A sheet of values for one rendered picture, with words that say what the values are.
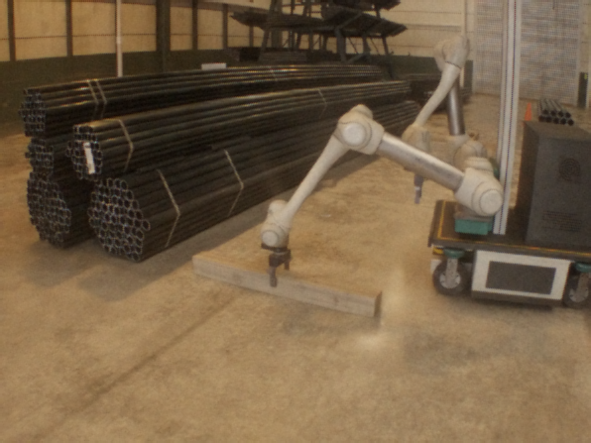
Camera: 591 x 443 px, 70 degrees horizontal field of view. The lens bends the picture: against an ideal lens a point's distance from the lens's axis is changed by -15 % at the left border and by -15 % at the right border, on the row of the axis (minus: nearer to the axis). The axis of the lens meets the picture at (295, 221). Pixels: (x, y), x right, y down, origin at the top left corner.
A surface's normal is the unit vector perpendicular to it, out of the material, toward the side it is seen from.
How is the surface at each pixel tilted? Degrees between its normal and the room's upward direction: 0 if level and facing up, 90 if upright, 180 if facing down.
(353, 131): 88
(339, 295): 90
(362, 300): 90
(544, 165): 90
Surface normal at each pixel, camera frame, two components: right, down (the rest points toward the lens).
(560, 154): -0.32, 0.30
